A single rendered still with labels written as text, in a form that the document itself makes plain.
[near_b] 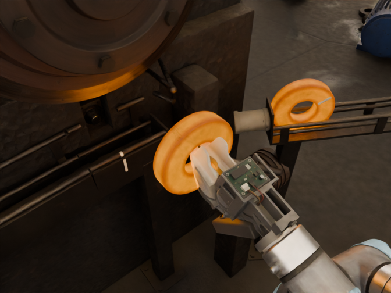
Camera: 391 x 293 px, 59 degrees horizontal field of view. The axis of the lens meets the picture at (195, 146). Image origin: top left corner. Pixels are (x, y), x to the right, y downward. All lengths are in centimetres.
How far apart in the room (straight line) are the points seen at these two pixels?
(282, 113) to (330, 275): 49
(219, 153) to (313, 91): 38
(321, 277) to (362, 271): 15
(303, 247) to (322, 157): 135
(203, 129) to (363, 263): 34
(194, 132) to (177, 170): 7
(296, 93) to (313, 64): 164
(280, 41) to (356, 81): 63
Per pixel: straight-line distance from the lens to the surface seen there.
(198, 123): 55
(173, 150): 54
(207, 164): 54
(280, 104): 88
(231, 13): 96
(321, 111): 94
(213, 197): 55
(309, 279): 51
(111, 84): 66
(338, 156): 187
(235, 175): 50
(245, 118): 89
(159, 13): 55
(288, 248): 51
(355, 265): 65
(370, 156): 194
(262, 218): 51
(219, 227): 61
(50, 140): 79
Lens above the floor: 127
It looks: 46 degrees down
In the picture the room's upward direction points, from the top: straight up
